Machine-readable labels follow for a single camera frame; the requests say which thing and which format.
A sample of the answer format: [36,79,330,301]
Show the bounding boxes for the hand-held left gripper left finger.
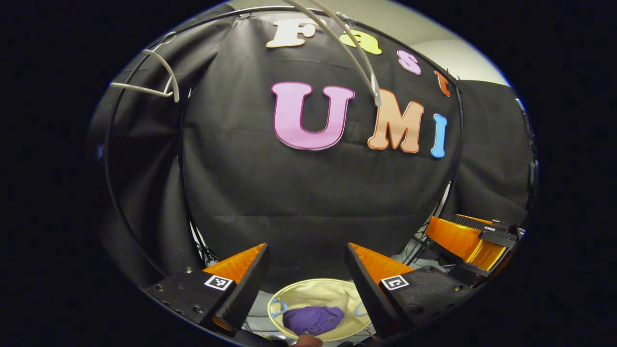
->
[145,242,272,338]

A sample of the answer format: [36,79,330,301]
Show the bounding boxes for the purple ribbed sweater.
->
[283,305,346,336]

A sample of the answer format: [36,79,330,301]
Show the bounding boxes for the black clothes rail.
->
[103,5,466,278]

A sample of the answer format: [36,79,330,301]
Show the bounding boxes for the black tangled cables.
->
[404,231,437,267]

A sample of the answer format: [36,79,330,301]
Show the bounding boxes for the white empty clothes hanger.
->
[110,48,181,104]

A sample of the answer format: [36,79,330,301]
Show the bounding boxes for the white taped clothes hanger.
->
[289,0,383,108]

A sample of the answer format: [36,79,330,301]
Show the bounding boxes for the beige laundry hamper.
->
[268,278,375,343]

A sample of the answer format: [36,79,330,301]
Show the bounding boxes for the black backdrop cloth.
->
[89,5,536,290]

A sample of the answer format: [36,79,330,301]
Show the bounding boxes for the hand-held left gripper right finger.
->
[344,242,478,339]

